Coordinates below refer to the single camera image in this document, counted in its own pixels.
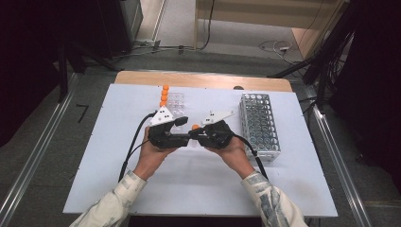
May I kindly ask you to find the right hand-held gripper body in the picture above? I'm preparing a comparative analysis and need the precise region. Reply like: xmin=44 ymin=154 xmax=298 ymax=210
xmin=198 ymin=111 xmax=235 ymax=148

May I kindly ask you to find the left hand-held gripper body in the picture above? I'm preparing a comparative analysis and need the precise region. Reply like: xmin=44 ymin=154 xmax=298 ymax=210
xmin=148 ymin=106 xmax=190 ymax=149

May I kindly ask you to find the clear plastic test tube rack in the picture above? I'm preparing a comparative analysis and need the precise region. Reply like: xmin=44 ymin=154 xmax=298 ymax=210
xmin=162 ymin=92 xmax=190 ymax=135

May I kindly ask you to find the metal test tube rack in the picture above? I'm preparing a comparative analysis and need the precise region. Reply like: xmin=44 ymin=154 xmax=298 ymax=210
xmin=238 ymin=92 xmax=282 ymax=163

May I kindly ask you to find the person's left hand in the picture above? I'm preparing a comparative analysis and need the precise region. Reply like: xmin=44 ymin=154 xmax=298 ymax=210
xmin=133 ymin=126 xmax=178 ymax=182

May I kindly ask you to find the person's right hand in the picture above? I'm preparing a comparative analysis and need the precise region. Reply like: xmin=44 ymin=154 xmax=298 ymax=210
xmin=204 ymin=138 xmax=255 ymax=179

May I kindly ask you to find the white table board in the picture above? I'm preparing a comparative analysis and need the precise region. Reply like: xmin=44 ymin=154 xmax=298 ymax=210
xmin=62 ymin=82 xmax=339 ymax=218

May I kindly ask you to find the black metal stand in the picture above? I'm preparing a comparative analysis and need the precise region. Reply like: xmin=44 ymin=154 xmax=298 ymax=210
xmin=58 ymin=44 xmax=69 ymax=103
xmin=268 ymin=0 xmax=357 ymax=105

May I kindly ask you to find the black cabinet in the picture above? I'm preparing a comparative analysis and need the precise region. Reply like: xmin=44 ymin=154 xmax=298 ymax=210
xmin=96 ymin=0 xmax=144 ymax=60

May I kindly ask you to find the light wooden furniture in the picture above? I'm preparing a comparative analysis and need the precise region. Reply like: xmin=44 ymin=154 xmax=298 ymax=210
xmin=193 ymin=0 xmax=348 ymax=60

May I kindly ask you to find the dark curtain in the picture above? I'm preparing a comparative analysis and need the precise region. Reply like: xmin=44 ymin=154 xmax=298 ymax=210
xmin=330 ymin=0 xmax=401 ymax=190
xmin=0 ymin=0 xmax=105 ymax=148

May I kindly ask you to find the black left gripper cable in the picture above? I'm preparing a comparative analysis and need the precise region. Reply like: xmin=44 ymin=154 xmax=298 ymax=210
xmin=117 ymin=111 xmax=159 ymax=183

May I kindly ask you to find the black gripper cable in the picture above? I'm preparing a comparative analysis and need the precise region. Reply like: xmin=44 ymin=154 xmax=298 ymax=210
xmin=117 ymin=111 xmax=159 ymax=183
xmin=233 ymin=134 xmax=270 ymax=181

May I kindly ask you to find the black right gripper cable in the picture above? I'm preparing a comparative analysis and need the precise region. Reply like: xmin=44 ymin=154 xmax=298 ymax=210
xmin=233 ymin=134 xmax=270 ymax=181

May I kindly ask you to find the black floor cable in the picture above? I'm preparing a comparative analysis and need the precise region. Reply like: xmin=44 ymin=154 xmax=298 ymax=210
xmin=131 ymin=0 xmax=217 ymax=53

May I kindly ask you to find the white floor cable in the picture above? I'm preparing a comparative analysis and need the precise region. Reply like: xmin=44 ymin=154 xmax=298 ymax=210
xmin=258 ymin=39 xmax=296 ymax=65

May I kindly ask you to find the aluminium floor rail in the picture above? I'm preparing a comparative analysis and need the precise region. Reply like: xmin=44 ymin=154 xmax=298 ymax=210
xmin=0 ymin=72 xmax=79 ymax=227
xmin=310 ymin=103 xmax=373 ymax=227

